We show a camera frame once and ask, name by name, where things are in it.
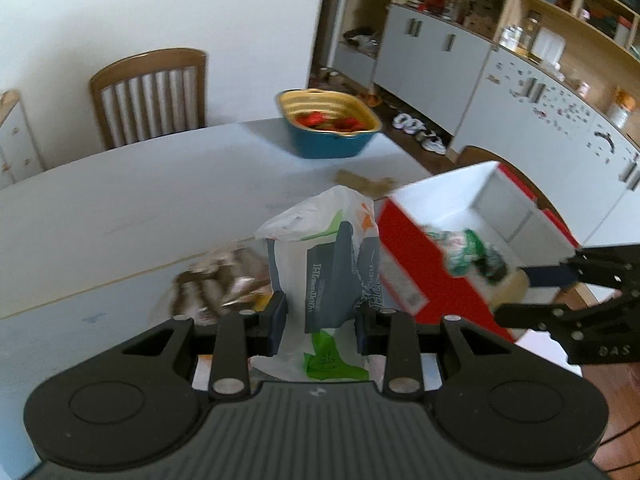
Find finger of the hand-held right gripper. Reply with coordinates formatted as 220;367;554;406
522;244;640;291
492;291;626;332

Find red strawberries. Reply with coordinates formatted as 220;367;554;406
295;110;366;134

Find brown cardboard piece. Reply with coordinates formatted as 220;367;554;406
334;170;401;197

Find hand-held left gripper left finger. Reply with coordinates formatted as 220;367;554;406
120;292;289;402

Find white cabinet row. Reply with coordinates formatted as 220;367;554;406
334;2;640;248

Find tall glass jar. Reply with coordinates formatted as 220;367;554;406
520;10;543;57

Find wooden curved-back chair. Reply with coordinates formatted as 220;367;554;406
455;145;566;241

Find wooden shelf unit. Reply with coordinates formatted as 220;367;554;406
390;0;640;151

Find blue basket with yellow strainer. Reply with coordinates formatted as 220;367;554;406
277;89;383;160

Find small white side cabinet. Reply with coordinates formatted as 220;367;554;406
0;90;45;190

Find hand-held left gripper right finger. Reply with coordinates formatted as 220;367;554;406
353;305;521;402

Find white storage containers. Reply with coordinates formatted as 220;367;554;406
530;26;567;64

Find red and white cardboard box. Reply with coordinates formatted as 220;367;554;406
375;161;581;346

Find wooden slat-back chair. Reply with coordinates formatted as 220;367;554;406
89;48;208;151

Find green white packet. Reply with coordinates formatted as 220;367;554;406
425;227;516;286

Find pair of white sneakers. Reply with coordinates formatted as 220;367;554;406
415;130;447;155

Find orange topped jar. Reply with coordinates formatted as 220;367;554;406
606;89;637;129

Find white printed plastic bag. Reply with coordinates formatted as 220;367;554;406
254;185;383;381

